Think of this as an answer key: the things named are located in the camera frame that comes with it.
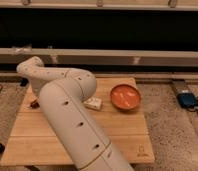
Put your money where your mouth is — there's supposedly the white sponge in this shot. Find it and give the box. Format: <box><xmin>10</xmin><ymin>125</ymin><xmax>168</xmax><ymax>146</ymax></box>
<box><xmin>84</xmin><ymin>97</ymin><xmax>102</xmax><ymax>110</ymax></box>

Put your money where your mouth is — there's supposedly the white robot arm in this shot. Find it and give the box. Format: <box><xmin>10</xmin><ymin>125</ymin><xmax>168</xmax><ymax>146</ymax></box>
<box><xmin>17</xmin><ymin>56</ymin><xmax>134</xmax><ymax>171</ymax></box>

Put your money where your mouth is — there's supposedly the orange ceramic bowl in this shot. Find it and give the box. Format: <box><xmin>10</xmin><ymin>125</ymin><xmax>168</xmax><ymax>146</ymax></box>
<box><xmin>110</xmin><ymin>84</ymin><xmax>141</xmax><ymax>110</ymax></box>

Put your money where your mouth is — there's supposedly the brown sausage toy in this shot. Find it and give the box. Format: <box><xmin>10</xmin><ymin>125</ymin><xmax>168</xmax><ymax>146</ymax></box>
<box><xmin>30</xmin><ymin>100</ymin><xmax>39</xmax><ymax>109</ymax></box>

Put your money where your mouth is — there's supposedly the black table clamp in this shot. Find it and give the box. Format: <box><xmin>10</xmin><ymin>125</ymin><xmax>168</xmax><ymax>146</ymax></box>
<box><xmin>20</xmin><ymin>78</ymin><xmax>29</xmax><ymax>87</ymax></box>

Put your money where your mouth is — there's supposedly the wooden table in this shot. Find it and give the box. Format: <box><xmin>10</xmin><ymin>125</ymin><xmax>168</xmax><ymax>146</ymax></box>
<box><xmin>0</xmin><ymin>78</ymin><xmax>155</xmax><ymax>166</ymax></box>

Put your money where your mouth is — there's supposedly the blue electronic box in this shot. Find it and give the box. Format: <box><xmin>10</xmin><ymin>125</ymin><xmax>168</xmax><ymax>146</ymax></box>
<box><xmin>177</xmin><ymin>93</ymin><xmax>198</xmax><ymax>108</ymax></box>

